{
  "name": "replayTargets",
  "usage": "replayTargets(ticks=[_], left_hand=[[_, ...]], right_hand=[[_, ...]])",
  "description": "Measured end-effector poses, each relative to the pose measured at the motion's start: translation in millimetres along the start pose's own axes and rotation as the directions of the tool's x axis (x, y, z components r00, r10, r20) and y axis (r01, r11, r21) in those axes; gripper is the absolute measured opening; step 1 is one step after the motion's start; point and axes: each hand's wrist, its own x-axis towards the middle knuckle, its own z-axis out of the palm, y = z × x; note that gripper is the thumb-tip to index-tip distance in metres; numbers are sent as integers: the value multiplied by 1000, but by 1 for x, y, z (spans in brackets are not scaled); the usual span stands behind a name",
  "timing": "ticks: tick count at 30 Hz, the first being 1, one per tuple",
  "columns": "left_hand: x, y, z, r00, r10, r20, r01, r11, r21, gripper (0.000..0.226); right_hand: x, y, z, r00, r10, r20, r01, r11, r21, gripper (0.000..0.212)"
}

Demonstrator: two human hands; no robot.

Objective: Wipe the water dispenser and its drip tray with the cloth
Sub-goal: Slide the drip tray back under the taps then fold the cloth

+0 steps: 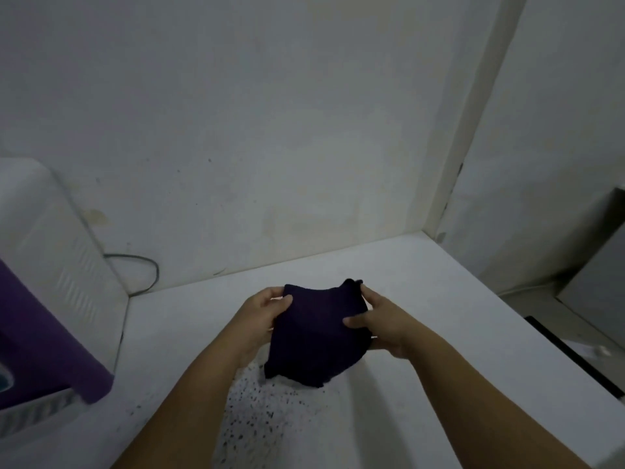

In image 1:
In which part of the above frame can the white and purple washing machine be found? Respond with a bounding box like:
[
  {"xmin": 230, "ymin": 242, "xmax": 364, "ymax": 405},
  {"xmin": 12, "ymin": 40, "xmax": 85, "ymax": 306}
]
[{"xmin": 0, "ymin": 156, "xmax": 131, "ymax": 447}]

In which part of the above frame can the person's right hand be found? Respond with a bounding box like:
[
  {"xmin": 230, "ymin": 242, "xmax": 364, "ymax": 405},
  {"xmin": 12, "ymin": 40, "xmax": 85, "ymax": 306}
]
[{"xmin": 343, "ymin": 284, "xmax": 424, "ymax": 361}]

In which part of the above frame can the dark navy cloth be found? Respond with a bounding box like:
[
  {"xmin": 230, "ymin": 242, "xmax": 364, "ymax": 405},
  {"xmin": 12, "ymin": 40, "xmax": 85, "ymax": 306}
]
[{"xmin": 264, "ymin": 278, "xmax": 373, "ymax": 389}]

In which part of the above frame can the person's left forearm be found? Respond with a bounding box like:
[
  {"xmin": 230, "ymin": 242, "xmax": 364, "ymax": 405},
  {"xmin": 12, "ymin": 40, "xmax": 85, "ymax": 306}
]
[{"xmin": 111, "ymin": 337, "xmax": 255, "ymax": 469}]

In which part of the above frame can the grey power cable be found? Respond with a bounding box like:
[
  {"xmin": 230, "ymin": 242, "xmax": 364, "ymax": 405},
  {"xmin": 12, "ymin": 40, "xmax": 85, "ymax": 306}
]
[{"xmin": 104, "ymin": 254, "xmax": 160, "ymax": 295}]

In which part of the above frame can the person's right forearm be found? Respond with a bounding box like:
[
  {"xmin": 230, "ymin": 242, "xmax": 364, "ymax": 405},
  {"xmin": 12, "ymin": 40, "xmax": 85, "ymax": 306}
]
[{"xmin": 399, "ymin": 327, "xmax": 592, "ymax": 469}]

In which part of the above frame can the person's left hand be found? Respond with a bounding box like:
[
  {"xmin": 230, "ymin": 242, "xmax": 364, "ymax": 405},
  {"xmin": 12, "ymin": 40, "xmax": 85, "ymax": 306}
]
[{"xmin": 224, "ymin": 287, "xmax": 294, "ymax": 370}]

